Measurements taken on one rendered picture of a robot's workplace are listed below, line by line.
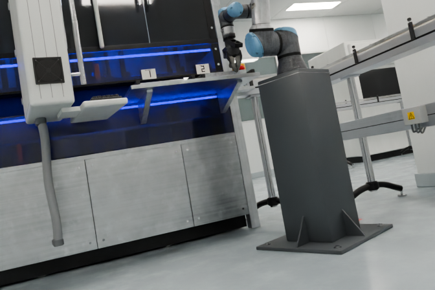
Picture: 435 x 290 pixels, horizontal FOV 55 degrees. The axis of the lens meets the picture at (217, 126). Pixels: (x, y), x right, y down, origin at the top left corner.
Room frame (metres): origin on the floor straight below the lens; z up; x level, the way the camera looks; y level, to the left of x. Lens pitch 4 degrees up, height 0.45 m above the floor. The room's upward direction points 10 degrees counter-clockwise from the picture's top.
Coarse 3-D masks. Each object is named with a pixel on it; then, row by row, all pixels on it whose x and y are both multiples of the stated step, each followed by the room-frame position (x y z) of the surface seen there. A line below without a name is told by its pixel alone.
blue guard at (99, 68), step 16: (160, 48) 2.46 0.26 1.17; (176, 48) 2.50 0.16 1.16; (192, 48) 2.53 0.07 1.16; (208, 48) 2.57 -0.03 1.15; (0, 64) 2.17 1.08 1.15; (16, 64) 2.19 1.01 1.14; (96, 64) 2.33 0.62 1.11; (112, 64) 2.36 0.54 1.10; (128, 64) 2.39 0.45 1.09; (144, 64) 2.43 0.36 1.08; (160, 64) 2.46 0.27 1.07; (176, 64) 2.49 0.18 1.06; (192, 64) 2.53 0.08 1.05; (208, 64) 2.56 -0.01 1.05; (0, 80) 2.16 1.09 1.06; (16, 80) 2.19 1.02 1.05; (96, 80) 2.33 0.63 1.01; (112, 80) 2.36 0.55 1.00
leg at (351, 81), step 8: (352, 80) 2.71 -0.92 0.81; (352, 88) 2.71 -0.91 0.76; (352, 96) 2.71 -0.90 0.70; (352, 104) 2.72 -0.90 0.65; (360, 112) 2.71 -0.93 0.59; (360, 144) 2.73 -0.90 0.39; (368, 152) 2.71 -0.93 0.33; (368, 160) 2.71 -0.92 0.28; (368, 168) 2.71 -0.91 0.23; (368, 176) 2.71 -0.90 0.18
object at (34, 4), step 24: (24, 0) 1.71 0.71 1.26; (48, 0) 1.75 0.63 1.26; (24, 24) 1.70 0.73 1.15; (48, 24) 1.74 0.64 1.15; (24, 48) 1.70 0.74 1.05; (48, 48) 1.74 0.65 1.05; (24, 72) 1.76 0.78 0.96; (48, 72) 1.73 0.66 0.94; (24, 96) 1.96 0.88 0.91; (48, 96) 1.72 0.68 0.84; (72, 96) 1.77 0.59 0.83; (48, 120) 2.12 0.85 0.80
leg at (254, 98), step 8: (248, 96) 2.82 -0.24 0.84; (256, 96) 2.82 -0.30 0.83; (256, 104) 2.81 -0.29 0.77; (256, 112) 2.81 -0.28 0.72; (256, 120) 2.82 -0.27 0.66; (256, 128) 2.83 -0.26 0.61; (264, 136) 2.83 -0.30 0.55; (264, 144) 2.82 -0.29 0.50; (264, 152) 2.81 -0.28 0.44; (264, 160) 2.82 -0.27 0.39; (264, 168) 2.82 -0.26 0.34; (272, 176) 2.83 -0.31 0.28; (272, 184) 2.82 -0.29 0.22; (272, 192) 2.81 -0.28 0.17
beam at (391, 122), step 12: (432, 108) 2.13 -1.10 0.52; (360, 120) 2.66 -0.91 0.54; (372, 120) 2.55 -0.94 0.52; (384, 120) 2.46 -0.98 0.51; (396, 120) 2.37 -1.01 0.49; (432, 120) 2.14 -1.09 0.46; (348, 132) 2.79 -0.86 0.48; (360, 132) 2.68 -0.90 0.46; (372, 132) 2.57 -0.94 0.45; (384, 132) 2.48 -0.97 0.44
